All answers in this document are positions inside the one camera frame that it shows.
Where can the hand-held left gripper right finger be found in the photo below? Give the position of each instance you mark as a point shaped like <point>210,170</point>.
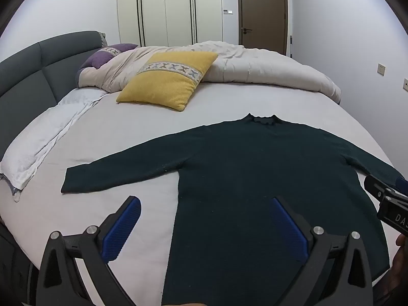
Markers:
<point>290,229</point>

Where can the white flat pillow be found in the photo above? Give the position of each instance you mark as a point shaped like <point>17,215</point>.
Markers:
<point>41,143</point>

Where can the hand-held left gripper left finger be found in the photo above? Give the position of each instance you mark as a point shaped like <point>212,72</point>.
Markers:
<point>122,229</point>

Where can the cream wardrobe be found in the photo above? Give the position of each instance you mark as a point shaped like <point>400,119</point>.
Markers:
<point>165,9</point>

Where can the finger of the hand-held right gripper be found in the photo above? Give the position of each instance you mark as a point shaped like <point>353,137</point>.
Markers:
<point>376,185</point>
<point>403,185</point>

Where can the dark green sweater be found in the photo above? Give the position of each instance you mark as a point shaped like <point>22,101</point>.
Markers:
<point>239,165</point>

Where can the purple patterned pillow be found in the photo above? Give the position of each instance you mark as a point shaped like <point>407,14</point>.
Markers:
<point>98,58</point>

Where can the beige duvet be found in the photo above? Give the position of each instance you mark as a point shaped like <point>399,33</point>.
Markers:
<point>255,67</point>

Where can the grey upholstered headboard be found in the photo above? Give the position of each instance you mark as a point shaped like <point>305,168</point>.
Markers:
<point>28,76</point>

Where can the yellow patterned pillow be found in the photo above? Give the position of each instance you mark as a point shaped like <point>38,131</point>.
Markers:
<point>165,79</point>

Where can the person's right hand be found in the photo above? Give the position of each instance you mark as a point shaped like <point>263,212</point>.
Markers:
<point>402,242</point>

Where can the brown wooden door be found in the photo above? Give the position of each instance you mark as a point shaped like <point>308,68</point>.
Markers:
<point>263,9</point>

